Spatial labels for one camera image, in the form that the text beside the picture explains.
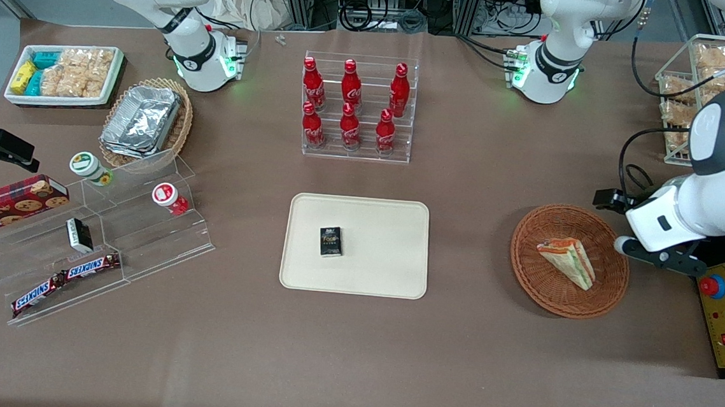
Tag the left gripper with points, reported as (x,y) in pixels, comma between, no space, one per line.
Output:
(609,198)

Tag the triangular sandwich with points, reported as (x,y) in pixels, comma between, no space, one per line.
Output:
(570,259)

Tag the brown round wicker basket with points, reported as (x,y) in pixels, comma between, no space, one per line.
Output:
(538,286)

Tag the light oval wicker basket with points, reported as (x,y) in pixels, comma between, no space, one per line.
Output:
(183,127)

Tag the beige plastic tray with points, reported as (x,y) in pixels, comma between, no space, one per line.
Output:
(378,249)

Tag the red tartan cookie box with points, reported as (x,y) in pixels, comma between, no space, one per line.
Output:
(11,204)

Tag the teal snack packet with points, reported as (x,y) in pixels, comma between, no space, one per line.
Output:
(46,59)
(34,83)

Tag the green lid yogurt cup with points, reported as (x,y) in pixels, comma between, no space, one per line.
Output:
(87,166)

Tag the white rectangular snack bin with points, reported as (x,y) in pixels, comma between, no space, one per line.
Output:
(63,101)

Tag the yellow snack packet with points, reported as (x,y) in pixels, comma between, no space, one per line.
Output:
(22,76)

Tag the small black white box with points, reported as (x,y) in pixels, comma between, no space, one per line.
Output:
(79,235)

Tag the brown snickers bar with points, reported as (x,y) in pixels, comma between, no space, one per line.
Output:
(37,295)
(90,266)

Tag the stack of foil trays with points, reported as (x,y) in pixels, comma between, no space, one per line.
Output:
(142,121)

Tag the clear acrylic stepped display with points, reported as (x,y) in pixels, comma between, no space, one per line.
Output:
(143,233)

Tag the red lid yogurt cup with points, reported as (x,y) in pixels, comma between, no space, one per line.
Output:
(165,195)

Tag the red cola bottle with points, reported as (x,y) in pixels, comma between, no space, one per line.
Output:
(351,88)
(313,85)
(312,130)
(384,135)
(349,129)
(399,91)

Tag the clear acrylic bottle rack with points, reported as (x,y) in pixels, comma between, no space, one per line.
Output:
(366,156)

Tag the crumpled beige cloth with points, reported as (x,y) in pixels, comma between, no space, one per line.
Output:
(242,0)

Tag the small white connector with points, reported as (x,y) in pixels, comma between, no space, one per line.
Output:
(280,39)

